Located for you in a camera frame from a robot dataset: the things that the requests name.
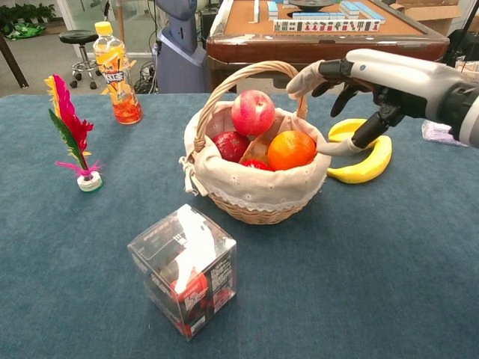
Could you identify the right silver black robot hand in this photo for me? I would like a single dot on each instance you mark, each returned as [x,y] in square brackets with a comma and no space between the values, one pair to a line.
[404,80]

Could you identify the orange fruit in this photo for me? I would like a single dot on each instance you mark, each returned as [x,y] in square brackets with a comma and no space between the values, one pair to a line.
[292,150]

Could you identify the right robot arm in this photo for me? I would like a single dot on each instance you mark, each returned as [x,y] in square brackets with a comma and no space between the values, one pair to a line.
[467,112]

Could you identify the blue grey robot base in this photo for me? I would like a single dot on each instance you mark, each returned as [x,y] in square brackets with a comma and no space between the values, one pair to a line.
[179,56]

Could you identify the wicker basket with cloth lining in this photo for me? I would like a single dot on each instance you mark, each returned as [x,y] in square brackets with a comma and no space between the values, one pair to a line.
[254,187]

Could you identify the small clear plastic case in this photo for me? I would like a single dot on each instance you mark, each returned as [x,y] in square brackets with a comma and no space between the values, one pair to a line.
[436,132]

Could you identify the cardboard box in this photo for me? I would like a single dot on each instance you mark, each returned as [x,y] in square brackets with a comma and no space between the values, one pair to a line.
[430,15]

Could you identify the black tripod stand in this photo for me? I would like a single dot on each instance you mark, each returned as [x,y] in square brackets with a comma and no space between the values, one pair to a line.
[467,30]

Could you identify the yellow banana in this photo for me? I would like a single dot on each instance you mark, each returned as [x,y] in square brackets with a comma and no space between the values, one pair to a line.
[368,164]

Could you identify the face-up mahjong tile row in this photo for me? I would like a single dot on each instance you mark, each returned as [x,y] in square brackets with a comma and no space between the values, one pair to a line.
[325,26]

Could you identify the brown mahjong table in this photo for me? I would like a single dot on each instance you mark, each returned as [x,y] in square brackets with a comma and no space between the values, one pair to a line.
[262,46]

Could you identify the pink peach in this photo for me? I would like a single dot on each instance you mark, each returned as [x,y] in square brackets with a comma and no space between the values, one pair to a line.
[253,112]

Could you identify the bright red apple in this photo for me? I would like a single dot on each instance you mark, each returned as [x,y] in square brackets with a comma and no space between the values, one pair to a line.
[256,165]

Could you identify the dark red apple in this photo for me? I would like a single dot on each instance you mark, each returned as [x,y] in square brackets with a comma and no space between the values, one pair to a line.
[231,146]

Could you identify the blue felt table cloth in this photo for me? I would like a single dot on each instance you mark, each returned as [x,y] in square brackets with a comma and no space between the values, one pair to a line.
[355,261]

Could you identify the orange drink plastic bottle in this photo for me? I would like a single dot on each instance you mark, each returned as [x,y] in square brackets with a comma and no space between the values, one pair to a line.
[119,86]

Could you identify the clear plastic cube box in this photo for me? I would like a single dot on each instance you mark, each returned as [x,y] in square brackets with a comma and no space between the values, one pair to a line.
[187,273]

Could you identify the black round stool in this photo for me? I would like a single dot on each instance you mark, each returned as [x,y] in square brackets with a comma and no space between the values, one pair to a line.
[80,39]

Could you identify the colourful feather shuttlecock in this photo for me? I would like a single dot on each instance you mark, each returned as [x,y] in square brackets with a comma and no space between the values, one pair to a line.
[73,131]

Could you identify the green potted plants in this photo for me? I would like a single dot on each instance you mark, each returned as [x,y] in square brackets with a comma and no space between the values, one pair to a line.
[26,15]

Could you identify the blue-backed mahjong tile wall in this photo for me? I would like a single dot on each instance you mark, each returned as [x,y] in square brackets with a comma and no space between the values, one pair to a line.
[318,15]
[272,9]
[361,10]

